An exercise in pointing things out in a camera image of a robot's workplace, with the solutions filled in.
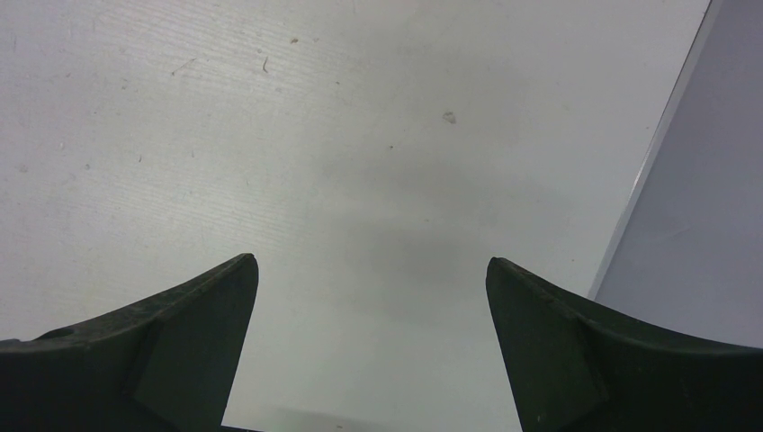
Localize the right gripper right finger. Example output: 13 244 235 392
486 257 762 431

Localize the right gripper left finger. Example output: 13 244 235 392
1 253 258 431

